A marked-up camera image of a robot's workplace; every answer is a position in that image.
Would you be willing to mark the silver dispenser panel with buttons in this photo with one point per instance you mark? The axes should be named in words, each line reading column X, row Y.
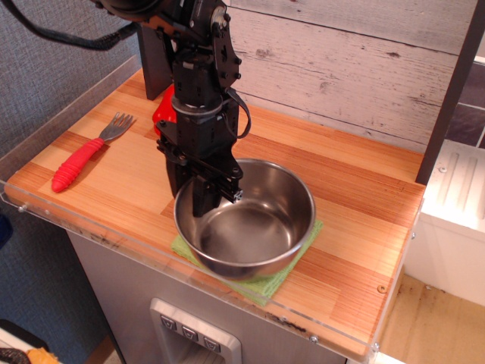
column 185, row 338

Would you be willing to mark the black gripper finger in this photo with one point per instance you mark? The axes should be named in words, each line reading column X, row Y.
column 179, row 174
column 205, row 197

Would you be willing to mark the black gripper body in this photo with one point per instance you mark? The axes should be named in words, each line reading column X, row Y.
column 206, row 140

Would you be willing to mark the yellow object at corner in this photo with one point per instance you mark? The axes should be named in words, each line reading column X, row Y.
column 41, row 356

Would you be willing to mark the dark right cabinet post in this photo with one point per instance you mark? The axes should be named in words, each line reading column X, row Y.
column 457, row 83

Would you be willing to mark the red plastic bell pepper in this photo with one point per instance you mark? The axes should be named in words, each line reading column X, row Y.
column 165, row 111

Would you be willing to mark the fork with red handle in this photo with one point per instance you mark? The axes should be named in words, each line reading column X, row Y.
column 70, row 169

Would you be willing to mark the green folded towel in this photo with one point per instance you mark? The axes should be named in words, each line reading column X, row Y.
column 258, row 290

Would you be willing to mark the stainless steel bowl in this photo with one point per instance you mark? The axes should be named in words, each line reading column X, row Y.
column 257, row 236

